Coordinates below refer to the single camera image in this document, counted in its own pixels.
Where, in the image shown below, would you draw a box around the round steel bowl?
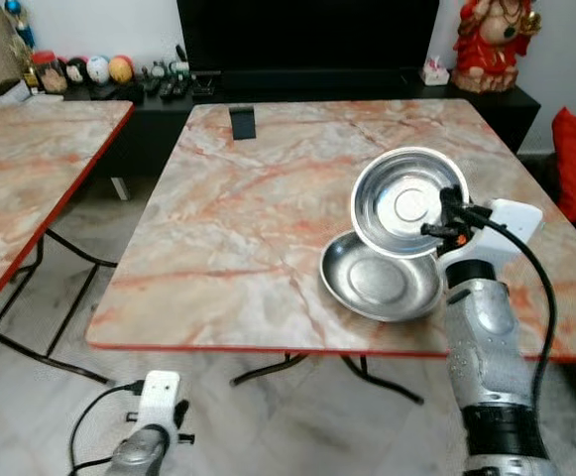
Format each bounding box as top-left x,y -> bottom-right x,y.
351,147 -> 470,261
319,230 -> 446,324

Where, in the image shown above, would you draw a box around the black low tv console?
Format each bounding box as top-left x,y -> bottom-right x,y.
30,67 -> 543,201

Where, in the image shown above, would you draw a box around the small white rabbit figurine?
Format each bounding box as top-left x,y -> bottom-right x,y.
421,56 -> 450,87

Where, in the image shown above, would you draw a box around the red gold deity statue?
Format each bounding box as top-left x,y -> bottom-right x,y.
452,0 -> 544,95

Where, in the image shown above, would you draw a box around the black side table legs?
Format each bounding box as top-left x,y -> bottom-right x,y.
0,226 -> 121,387

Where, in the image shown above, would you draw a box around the black folding table legs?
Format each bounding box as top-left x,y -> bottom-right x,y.
229,351 -> 426,407

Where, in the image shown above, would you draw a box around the black television screen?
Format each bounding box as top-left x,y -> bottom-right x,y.
175,0 -> 442,73

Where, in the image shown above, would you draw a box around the small black rectangular stand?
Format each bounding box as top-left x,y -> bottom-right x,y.
229,104 -> 259,142

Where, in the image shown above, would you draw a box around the yellow orange round figure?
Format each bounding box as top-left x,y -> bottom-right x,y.
108,55 -> 136,85

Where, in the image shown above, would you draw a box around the white blue round figure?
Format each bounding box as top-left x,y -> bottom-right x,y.
85,55 -> 112,85

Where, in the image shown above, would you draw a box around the black white round figure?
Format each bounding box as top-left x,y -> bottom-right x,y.
64,57 -> 91,86

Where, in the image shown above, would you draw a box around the white flat box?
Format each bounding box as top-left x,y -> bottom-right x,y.
0,78 -> 33,107

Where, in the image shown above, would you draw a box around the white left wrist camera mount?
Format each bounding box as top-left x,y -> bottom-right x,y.
136,370 -> 183,439

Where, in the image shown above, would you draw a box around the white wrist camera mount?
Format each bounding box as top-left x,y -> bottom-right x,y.
136,370 -> 183,439
436,198 -> 545,275

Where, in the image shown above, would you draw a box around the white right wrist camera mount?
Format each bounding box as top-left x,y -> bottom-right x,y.
436,198 -> 545,275

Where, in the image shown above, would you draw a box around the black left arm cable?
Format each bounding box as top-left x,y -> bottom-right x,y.
66,381 -> 146,476

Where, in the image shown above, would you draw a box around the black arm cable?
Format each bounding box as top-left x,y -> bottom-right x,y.
463,206 -> 559,422
66,381 -> 146,476

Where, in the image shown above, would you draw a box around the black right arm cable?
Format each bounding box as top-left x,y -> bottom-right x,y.
463,206 -> 559,422

